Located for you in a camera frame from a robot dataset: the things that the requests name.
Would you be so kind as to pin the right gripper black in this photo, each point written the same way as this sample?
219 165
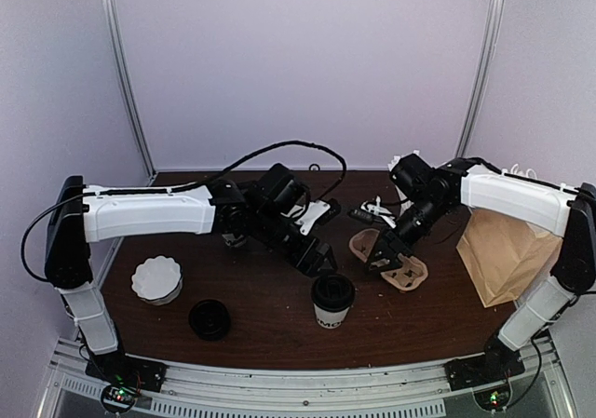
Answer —
386 236

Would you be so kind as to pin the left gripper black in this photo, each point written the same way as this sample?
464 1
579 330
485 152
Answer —
309 252

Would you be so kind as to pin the black plastic cup lid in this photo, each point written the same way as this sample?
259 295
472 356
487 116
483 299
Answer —
333 292

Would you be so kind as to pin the brown pulp cup carrier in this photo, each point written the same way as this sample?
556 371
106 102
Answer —
406 274

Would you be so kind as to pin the white paper coffee cup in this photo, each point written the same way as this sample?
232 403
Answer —
330 315

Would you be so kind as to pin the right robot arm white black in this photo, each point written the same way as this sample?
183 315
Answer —
568 213

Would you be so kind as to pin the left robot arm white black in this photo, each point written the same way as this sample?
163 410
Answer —
276 210

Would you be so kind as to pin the stack of white paper cups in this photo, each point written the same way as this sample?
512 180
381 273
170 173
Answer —
233 240

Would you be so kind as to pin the bundle of white wrapped straws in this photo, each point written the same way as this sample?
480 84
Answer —
400 194

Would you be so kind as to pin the brown paper bag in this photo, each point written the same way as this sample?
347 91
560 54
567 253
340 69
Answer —
503 256

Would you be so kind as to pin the stack of black lids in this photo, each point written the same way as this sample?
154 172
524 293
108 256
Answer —
209 320

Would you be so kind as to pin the white scalloped ceramic dish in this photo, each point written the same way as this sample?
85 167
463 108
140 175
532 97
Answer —
157 281

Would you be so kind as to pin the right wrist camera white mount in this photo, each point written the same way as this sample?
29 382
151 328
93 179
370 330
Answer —
373 211

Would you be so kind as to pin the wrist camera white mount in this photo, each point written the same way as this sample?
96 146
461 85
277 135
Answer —
316 213
373 211

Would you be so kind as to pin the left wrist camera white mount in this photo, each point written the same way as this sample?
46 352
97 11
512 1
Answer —
316 213

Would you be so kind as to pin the aluminium front rail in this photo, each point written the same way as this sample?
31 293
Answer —
413 390

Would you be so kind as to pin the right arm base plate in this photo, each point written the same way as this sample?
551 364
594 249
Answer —
484 371

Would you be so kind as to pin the right aluminium corner post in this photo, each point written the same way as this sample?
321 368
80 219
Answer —
492 29

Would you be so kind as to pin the aluminium corner post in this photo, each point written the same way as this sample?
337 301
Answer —
126 89
492 29

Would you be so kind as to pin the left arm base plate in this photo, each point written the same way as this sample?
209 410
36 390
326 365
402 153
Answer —
122 370

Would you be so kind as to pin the left aluminium corner post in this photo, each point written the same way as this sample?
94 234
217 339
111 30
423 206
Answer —
126 89

